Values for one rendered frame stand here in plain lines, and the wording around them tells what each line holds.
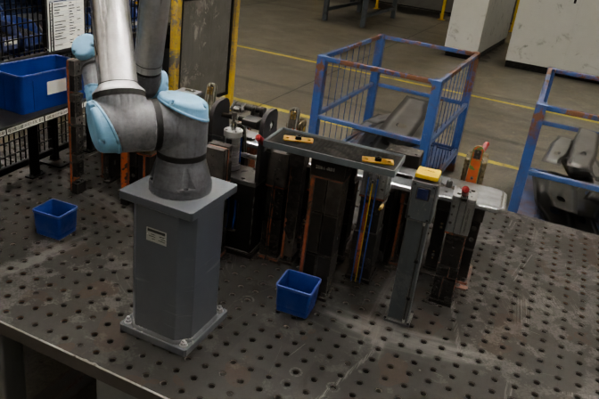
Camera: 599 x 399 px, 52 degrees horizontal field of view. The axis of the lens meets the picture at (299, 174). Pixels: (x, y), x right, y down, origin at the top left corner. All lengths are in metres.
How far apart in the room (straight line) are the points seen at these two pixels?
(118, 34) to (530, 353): 1.36
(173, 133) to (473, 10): 8.50
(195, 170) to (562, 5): 8.46
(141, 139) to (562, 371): 1.24
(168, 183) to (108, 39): 0.34
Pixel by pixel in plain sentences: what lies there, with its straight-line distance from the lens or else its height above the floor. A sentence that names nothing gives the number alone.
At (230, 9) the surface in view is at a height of 0.91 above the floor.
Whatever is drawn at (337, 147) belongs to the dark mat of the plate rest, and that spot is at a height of 1.16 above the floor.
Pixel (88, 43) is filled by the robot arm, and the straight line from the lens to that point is 1.75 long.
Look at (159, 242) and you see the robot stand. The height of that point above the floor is 0.99.
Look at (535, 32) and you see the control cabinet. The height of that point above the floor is 0.56.
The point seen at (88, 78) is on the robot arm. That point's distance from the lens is 1.73.
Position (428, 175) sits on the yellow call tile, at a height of 1.16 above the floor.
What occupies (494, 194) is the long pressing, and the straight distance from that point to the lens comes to 2.03.
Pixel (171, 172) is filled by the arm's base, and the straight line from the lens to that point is 1.44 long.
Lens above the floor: 1.74
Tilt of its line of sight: 23 degrees down
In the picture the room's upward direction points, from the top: 7 degrees clockwise
